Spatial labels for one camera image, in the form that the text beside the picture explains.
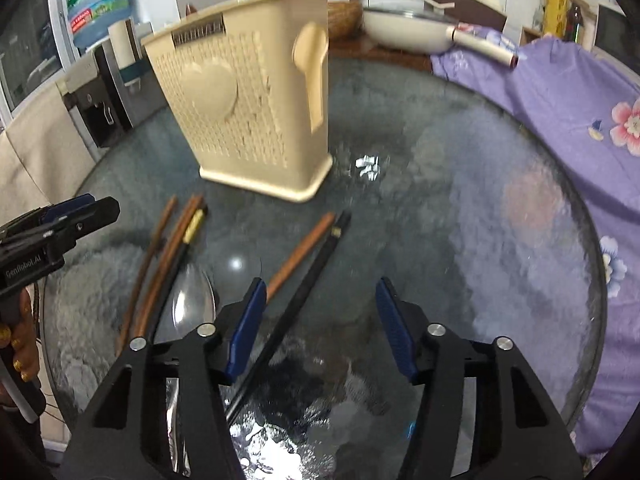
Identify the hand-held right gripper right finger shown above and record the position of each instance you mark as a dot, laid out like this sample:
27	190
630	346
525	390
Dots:
395	330

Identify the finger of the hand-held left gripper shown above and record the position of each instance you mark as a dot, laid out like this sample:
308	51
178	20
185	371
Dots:
85	222
70	207

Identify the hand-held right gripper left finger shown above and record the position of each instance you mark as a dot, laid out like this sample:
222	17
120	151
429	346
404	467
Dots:
250	320

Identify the metal spoon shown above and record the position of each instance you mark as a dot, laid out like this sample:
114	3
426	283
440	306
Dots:
192	300

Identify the black chopstick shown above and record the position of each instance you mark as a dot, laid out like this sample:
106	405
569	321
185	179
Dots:
195	225
307	280

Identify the brown wooden chopstick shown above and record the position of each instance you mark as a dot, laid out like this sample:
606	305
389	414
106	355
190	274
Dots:
151	260
161	275
172	260
300	260

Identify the beige plastic utensil holder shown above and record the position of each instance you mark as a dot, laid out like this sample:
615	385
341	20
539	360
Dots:
250	110

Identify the person's left hand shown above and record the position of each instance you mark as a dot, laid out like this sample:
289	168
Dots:
26	310

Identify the beige cloth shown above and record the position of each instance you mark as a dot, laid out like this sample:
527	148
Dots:
40	160

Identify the grey water dispenser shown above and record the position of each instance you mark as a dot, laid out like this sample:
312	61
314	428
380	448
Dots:
120	95

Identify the white paper cup dispenser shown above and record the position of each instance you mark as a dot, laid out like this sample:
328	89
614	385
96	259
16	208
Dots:
122	42

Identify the sliding glass door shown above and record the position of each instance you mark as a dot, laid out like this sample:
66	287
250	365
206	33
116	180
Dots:
30	35

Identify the blue water jug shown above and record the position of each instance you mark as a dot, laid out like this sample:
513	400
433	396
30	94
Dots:
95	0

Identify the purple floral cloth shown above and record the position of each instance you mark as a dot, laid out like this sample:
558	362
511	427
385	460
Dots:
550	110

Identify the dark wooden side table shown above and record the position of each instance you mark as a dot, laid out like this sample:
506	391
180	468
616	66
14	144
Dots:
370	52

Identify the white pan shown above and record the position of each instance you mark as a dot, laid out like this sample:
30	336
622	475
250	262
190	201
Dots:
400	32

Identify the glass pan lid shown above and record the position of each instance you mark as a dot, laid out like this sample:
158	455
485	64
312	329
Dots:
410	12

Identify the brown and white rice cooker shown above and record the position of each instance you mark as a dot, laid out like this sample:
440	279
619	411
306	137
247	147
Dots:
470	0

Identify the brown glass bottle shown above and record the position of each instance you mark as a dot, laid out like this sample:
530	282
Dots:
576	25

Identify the yellow roll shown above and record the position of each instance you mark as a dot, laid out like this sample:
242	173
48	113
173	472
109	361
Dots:
556	0

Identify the white microwave oven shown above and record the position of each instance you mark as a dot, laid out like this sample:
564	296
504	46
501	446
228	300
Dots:
612	27

